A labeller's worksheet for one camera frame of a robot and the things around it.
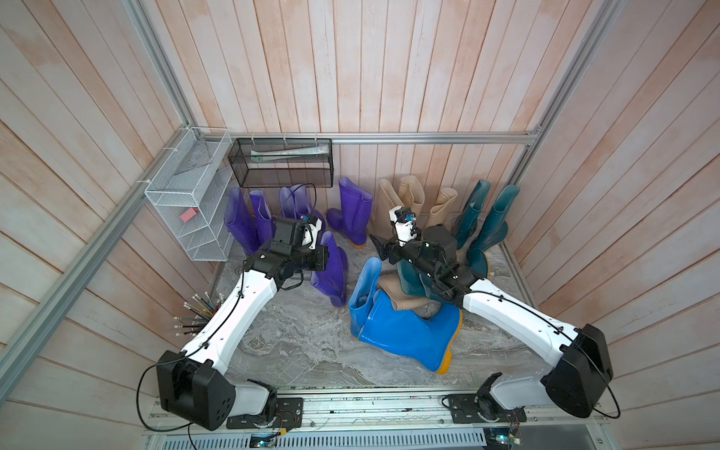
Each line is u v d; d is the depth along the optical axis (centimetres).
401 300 79
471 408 73
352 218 98
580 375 40
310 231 63
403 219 61
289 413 73
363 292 75
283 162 85
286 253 58
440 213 86
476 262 97
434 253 57
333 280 76
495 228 92
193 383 38
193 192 69
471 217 90
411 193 93
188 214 82
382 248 65
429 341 79
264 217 89
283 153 90
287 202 95
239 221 89
